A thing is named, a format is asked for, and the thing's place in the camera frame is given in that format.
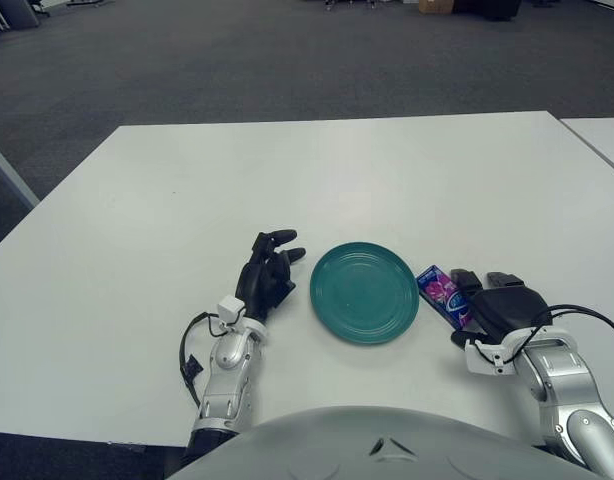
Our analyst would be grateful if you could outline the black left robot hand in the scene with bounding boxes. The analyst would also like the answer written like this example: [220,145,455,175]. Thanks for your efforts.
[235,228,307,321]

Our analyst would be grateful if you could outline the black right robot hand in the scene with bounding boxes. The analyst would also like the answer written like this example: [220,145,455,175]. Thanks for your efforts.
[449,268,551,349]

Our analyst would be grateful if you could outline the blue gum pack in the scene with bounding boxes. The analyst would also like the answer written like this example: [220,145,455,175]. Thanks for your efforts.
[416,264,476,331]

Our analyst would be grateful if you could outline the teal ribbed plate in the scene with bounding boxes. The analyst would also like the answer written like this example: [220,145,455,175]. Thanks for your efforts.
[309,241,420,346]

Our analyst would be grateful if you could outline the grey robot torso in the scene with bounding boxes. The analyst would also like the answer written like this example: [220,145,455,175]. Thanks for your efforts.
[166,405,608,480]

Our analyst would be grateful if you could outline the white neighbouring table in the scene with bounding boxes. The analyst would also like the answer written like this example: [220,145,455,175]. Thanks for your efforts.
[559,117,614,179]

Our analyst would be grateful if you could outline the black background furniture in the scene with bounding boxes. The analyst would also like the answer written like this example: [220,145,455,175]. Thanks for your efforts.
[451,0,523,21]

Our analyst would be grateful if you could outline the dark grey office furniture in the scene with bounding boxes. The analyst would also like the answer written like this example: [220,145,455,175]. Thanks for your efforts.
[0,0,41,39]

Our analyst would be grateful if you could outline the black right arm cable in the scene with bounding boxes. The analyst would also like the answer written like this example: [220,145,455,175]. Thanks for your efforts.
[491,304,614,426]

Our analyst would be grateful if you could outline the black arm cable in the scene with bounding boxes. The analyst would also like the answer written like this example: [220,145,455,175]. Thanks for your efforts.
[178,312,228,406]
[491,304,614,426]

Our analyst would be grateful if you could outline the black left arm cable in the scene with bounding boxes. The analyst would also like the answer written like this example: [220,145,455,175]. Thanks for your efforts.
[178,312,228,406]

